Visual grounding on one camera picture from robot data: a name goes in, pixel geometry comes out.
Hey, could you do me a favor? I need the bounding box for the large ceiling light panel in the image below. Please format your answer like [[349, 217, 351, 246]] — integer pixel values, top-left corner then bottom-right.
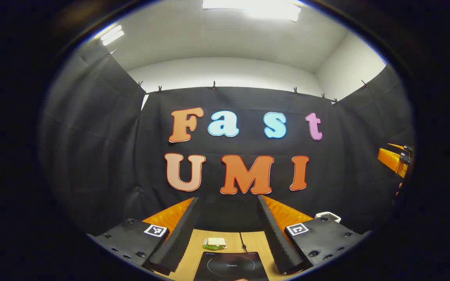
[[202, 0, 302, 22]]

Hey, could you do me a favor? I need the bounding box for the black induction cooktop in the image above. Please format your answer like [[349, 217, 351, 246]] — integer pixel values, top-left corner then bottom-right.
[[193, 251, 270, 281]]

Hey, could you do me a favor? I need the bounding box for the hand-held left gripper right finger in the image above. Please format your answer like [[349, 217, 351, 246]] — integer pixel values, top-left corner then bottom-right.
[[257, 194, 372, 275]]

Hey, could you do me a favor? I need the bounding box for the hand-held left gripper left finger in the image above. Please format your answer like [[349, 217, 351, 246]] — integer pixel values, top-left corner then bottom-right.
[[86, 197, 202, 276]]

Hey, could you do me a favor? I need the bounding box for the white toaster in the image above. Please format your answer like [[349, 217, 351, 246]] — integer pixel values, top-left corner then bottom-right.
[[315, 212, 342, 223]]

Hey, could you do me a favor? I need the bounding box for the small ceiling light panel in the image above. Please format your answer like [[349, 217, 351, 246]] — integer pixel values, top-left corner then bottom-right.
[[100, 25, 125, 46]]

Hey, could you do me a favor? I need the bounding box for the sandwich with lettuce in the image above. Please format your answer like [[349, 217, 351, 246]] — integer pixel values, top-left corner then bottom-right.
[[203, 237, 227, 251]]

